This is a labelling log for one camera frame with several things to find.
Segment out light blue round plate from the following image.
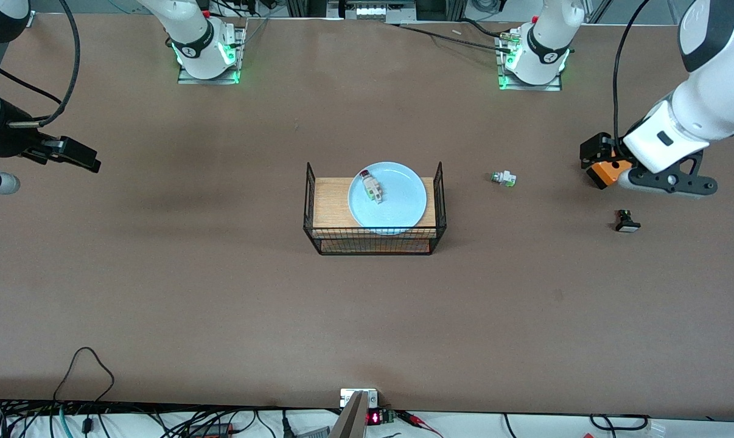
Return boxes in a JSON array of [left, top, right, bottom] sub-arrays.
[[348, 161, 428, 236]]

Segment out red clip test lead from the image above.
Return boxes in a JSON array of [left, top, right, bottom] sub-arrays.
[[397, 411, 444, 438]]

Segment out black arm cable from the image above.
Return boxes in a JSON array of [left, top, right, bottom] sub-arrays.
[[612, 0, 651, 156], [0, 0, 80, 128]]

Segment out black cable across table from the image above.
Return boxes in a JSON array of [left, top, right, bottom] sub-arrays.
[[382, 22, 514, 50]]

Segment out white light bar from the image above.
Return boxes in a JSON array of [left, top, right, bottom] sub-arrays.
[[355, 4, 416, 19]]

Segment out black looped thin cable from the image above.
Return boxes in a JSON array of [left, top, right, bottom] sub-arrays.
[[54, 347, 115, 405]]

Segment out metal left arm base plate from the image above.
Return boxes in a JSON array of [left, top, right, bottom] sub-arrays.
[[496, 27, 564, 92]]

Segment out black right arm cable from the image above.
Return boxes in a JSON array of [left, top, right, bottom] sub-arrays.
[[0, 0, 80, 128]]

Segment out red push button switch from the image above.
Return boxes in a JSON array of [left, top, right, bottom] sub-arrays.
[[359, 171, 385, 204]]

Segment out black orange power adapter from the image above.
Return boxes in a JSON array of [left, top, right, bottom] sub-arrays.
[[184, 423, 234, 437]]

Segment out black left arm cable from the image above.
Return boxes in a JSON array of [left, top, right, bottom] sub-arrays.
[[612, 0, 651, 156]]

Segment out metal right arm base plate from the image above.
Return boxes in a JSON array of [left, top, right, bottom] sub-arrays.
[[178, 24, 246, 85]]

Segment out black wire rack wooden shelves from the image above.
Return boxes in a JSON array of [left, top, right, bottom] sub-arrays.
[[304, 161, 447, 256]]

